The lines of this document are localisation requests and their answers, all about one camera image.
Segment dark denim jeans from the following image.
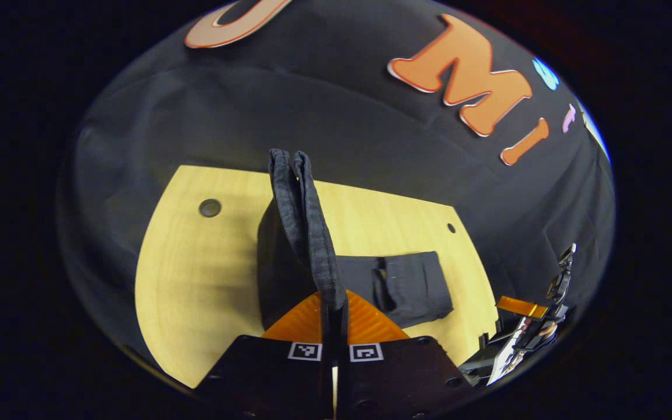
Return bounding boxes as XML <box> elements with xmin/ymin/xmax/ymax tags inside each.
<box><xmin>256</xmin><ymin>148</ymin><xmax>454</xmax><ymax>331</ymax></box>

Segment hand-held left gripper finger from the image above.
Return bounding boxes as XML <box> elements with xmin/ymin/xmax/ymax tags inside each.
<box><xmin>336</xmin><ymin>289</ymin><xmax>478</xmax><ymax>420</ymax></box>
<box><xmin>194</xmin><ymin>290</ymin><xmax>335</xmax><ymax>420</ymax></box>

